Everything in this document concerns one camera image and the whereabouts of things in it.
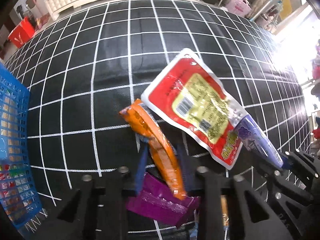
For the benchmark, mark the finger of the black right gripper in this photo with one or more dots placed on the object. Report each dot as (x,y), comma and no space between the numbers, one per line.
(269,171)
(301,164)

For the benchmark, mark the lavender snack packet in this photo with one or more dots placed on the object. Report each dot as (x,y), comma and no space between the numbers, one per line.
(254,139)

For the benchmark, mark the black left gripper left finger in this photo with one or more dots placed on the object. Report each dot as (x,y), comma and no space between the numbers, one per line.
(96,209)

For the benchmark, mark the black white grid tablecloth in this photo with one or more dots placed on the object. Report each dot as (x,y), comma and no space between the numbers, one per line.
(85,68)

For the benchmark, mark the purple snack packet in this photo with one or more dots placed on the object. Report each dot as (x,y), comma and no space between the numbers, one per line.
(156,201)

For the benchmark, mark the orange snack packet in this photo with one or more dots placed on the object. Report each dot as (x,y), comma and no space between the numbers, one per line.
(141,120)

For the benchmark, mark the blue plastic basket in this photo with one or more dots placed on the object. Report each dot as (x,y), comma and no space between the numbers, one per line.
(19,197)

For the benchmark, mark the yellow blue snack packet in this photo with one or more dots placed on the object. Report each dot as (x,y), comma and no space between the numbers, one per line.
(225,214)

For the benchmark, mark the red white yellow snack pack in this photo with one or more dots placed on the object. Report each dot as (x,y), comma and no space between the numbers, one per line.
(189,96)

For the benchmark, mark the red paper bag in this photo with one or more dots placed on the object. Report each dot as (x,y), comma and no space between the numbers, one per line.
(22,33)

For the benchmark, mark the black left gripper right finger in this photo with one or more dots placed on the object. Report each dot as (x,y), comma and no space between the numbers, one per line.
(229,208)

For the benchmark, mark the pink tote bag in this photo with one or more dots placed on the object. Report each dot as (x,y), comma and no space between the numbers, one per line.
(239,7)

